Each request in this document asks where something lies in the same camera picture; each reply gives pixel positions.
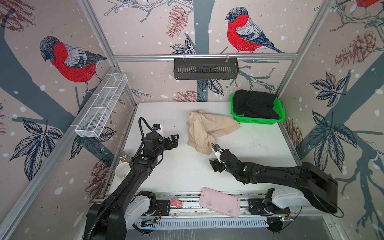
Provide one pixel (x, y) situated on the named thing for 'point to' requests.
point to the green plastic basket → (277, 105)
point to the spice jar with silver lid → (124, 156)
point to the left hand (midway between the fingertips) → (171, 136)
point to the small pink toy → (176, 202)
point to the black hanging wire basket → (206, 69)
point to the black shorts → (255, 103)
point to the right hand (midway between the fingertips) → (213, 158)
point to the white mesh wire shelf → (100, 105)
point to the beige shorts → (203, 129)
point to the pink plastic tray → (220, 202)
